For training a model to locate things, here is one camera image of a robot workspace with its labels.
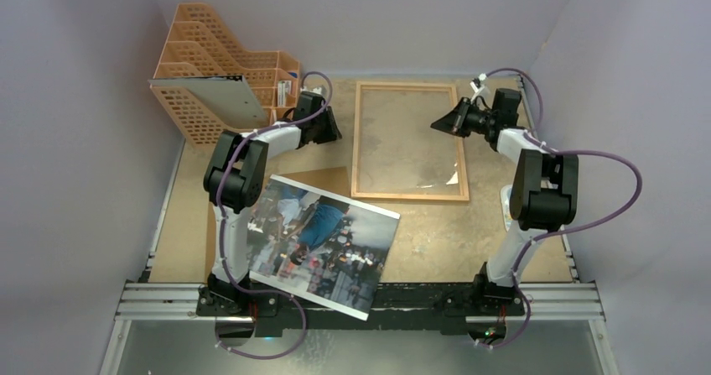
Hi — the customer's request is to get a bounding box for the wooden picture frame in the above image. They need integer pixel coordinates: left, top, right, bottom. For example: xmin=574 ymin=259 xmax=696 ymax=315
xmin=350 ymin=81 xmax=470 ymax=202

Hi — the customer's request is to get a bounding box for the printed photo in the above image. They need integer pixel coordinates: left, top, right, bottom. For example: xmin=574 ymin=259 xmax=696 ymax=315
xmin=247 ymin=175 xmax=401 ymax=320

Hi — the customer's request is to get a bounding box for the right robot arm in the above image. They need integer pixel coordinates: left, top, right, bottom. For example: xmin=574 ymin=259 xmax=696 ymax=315
xmin=430 ymin=89 xmax=579 ymax=314

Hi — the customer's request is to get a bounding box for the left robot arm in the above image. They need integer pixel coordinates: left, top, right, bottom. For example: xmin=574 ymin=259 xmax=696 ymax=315
xmin=203 ymin=91 xmax=341 ymax=315

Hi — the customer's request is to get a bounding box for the brown backing board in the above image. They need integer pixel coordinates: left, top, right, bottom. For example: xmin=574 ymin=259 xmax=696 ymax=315
xmin=205 ymin=166 xmax=351 ymax=278

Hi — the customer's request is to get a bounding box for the blue white oval object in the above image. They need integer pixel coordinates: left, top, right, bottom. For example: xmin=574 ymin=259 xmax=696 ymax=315
xmin=500 ymin=185 xmax=513 ymax=232

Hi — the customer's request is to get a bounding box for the grey folder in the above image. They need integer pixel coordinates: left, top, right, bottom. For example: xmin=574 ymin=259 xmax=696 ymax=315
xmin=148 ymin=76 xmax=269 ymax=129

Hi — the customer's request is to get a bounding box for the orange file organizer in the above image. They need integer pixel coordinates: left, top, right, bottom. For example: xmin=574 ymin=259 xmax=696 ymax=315
xmin=149 ymin=3 xmax=301 ymax=147

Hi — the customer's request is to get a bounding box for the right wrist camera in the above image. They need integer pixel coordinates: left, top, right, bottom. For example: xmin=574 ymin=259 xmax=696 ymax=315
xmin=470 ymin=73 xmax=490 ymax=101

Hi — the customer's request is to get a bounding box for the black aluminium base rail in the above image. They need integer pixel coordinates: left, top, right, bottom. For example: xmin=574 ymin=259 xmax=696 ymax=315
xmin=116 ymin=280 xmax=605 ymax=337

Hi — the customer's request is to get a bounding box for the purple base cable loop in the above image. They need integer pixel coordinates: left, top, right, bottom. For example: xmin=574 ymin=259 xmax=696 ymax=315
xmin=213 ymin=291 xmax=311 ymax=362

